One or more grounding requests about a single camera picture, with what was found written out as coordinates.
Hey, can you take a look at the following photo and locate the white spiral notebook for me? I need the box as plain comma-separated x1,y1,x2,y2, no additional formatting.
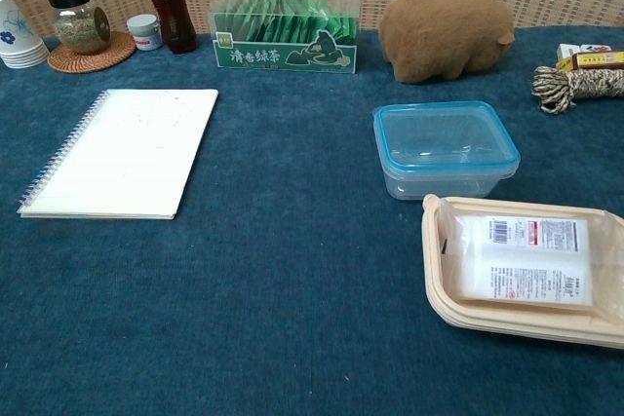
17,89,219,221

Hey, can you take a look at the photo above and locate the blue velvet tablecloth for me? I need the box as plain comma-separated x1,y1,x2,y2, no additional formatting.
0,25,624,416

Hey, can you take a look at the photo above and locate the clear container with blue lid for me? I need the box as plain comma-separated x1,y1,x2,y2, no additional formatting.
372,100,522,202

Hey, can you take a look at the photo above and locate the clear box of green tea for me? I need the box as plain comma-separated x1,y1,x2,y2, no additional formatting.
209,0,364,74

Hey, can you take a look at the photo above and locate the beige food tray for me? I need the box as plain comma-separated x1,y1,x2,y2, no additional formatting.
421,193,624,351

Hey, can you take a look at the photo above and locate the brown plush animal toy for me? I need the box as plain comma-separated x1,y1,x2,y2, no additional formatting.
378,0,517,83

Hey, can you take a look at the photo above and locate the small white cream jar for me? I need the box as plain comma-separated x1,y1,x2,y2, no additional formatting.
126,14,163,52

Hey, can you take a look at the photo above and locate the cola bottle with red label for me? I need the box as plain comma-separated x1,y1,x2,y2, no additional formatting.
137,0,199,56

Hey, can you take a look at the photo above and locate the white plastic-wrapped package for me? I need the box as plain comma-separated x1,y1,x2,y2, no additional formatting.
437,197,624,324

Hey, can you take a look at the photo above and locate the woven rattan coaster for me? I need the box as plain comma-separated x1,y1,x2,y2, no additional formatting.
47,30,137,74

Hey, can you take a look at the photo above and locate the glass jar with black lid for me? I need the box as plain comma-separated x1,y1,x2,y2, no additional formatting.
46,0,111,56

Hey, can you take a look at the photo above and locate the small white box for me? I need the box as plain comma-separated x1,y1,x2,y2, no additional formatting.
557,42,614,61

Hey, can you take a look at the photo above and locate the yellow and red box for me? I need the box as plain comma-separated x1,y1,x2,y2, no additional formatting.
556,49,624,71

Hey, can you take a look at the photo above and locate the stack of floral paper cups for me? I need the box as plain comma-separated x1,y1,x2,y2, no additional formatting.
0,0,51,70

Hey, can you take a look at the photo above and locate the bundle of speckled rope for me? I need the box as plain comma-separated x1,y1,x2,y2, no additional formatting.
530,65,624,115

